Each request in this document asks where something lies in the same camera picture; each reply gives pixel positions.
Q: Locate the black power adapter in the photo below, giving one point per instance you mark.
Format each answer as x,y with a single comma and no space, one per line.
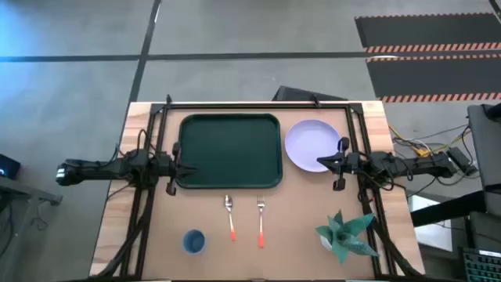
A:
462,160

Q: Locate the black metal rig frame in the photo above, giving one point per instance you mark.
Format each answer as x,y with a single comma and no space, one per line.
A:
254,105

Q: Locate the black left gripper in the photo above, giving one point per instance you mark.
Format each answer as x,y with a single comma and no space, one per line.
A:
174,170

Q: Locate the dark green plastic tray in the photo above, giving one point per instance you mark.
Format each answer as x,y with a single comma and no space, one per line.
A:
231,150

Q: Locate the grey side table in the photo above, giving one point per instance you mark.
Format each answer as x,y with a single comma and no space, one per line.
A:
19,196

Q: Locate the grey desk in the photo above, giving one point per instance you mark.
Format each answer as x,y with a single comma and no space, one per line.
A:
487,149

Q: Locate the black monitor behind table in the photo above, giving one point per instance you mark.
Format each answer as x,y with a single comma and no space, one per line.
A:
301,95

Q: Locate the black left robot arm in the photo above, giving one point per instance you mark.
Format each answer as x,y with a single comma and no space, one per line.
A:
98,168

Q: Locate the blue plastic cup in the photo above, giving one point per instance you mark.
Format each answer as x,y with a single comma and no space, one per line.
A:
193,241

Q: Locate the lilac round plate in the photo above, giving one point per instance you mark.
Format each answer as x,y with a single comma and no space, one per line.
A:
309,143

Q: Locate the white plant pot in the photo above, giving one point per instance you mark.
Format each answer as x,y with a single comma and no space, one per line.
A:
325,243

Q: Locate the black device blue light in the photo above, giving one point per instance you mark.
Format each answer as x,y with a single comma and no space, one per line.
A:
8,166

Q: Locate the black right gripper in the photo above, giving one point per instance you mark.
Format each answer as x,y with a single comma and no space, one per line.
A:
348,162

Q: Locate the black mat orange striped edge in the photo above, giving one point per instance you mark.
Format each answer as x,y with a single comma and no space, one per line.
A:
434,76
426,29

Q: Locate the black keyboard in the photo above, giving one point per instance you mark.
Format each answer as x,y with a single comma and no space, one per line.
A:
481,268

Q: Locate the green artificial plant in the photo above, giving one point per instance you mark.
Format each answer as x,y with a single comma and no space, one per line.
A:
344,237

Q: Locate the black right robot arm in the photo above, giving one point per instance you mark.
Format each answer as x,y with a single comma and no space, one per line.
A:
411,164

